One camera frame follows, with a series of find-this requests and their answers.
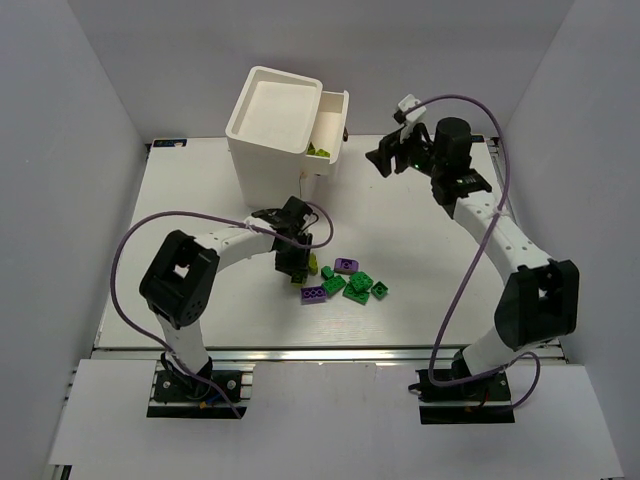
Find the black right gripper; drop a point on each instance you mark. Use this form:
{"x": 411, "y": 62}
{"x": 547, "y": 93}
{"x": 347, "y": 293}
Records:
{"x": 395, "y": 153}

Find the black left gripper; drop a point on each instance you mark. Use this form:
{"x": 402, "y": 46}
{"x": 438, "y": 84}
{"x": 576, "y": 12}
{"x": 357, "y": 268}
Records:
{"x": 292, "y": 257}

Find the lime curved lego brick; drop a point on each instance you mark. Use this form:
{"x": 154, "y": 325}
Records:
{"x": 313, "y": 264}

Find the lime 2x2 lego brick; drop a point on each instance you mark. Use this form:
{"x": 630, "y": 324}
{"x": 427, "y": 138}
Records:
{"x": 324, "y": 153}

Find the white top drawer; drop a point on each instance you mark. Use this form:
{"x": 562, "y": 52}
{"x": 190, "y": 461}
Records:
{"x": 328, "y": 133}

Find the lime 2x3 lego brick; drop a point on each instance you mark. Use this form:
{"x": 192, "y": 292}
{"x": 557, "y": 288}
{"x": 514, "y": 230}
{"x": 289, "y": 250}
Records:
{"x": 299, "y": 279}

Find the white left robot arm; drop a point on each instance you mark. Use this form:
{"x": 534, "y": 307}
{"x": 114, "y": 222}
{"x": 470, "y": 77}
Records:
{"x": 178, "y": 283}

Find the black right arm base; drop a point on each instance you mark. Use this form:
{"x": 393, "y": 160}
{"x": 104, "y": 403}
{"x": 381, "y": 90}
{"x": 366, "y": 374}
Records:
{"x": 486, "y": 401}

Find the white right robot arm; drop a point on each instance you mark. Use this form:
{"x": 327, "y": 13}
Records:
{"x": 540, "y": 297}

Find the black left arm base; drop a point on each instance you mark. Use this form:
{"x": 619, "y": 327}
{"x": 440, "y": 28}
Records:
{"x": 175, "y": 395}

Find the purple 2x3 lego brick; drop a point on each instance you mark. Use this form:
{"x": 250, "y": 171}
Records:
{"x": 313, "y": 295}

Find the small green lego brick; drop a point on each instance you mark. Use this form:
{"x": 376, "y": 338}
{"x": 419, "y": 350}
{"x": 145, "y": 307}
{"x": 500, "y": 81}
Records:
{"x": 327, "y": 272}

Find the green 2x2 lego brick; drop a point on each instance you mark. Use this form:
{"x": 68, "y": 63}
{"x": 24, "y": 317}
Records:
{"x": 333, "y": 285}

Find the purple 2x2 lego brick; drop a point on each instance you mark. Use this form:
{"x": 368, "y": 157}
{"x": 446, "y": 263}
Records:
{"x": 346, "y": 266}

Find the green 2x3 lego plate brick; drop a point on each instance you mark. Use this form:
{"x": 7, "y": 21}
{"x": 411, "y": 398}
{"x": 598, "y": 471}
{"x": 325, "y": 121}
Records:
{"x": 359, "y": 297}

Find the green 2x2 lego stacked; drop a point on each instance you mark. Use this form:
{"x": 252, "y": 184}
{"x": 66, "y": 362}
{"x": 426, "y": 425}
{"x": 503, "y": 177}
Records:
{"x": 360, "y": 282}

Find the green 2x2 lego rightmost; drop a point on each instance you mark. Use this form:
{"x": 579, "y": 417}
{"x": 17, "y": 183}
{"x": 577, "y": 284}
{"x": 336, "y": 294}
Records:
{"x": 379, "y": 290}

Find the white drawer cabinet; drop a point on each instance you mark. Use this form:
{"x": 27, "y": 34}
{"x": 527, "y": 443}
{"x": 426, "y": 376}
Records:
{"x": 268, "y": 134}

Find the blue label sticker left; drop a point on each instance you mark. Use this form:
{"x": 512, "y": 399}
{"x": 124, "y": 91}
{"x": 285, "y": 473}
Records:
{"x": 169, "y": 143}

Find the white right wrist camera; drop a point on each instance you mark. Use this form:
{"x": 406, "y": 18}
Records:
{"x": 409, "y": 108}

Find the aluminium front rail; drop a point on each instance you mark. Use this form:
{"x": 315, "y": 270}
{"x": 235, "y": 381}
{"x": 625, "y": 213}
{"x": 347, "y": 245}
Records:
{"x": 296, "y": 355}

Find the aluminium rail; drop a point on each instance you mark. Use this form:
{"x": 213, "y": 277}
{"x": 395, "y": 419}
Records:
{"x": 296, "y": 355}
{"x": 535, "y": 195}

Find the aluminium right rail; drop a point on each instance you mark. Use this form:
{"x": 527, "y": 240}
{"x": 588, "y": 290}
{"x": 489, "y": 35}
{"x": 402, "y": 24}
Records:
{"x": 535, "y": 195}

